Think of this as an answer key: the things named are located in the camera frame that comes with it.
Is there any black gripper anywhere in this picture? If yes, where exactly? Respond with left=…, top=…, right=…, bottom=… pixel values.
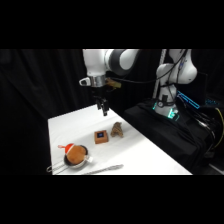
left=92, top=85, right=110, bottom=117

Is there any wooden block with blue centre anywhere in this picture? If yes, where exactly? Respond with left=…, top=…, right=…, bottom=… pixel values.
left=93, top=130, right=110, bottom=145

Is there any tiger-striped plush toy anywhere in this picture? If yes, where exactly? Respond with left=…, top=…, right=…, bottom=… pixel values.
left=110, top=121, right=125, bottom=139

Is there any brown plush with red hat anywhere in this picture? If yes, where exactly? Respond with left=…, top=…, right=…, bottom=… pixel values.
left=57, top=142, right=89, bottom=165

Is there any metal strainer pan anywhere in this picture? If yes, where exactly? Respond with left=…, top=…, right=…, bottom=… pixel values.
left=45, top=146, right=95, bottom=175

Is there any black robot stand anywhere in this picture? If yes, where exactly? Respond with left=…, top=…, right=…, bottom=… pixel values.
left=121, top=99, right=224, bottom=176

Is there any black curtain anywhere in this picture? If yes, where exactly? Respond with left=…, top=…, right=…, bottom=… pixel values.
left=0, top=49, right=224, bottom=176

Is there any green base light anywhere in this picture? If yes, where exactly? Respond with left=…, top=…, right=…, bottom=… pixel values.
left=151, top=101, right=181, bottom=122

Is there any blue-lit device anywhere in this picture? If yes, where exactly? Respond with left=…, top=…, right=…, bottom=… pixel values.
left=176, top=89, right=202, bottom=111

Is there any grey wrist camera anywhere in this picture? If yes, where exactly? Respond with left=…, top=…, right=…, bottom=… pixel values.
left=78, top=76, right=92, bottom=87

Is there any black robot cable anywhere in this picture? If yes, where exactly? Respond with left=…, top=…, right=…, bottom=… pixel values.
left=109, top=49, right=188, bottom=86

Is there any yellow cable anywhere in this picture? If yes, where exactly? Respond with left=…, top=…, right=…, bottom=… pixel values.
left=212, top=107, right=224, bottom=148

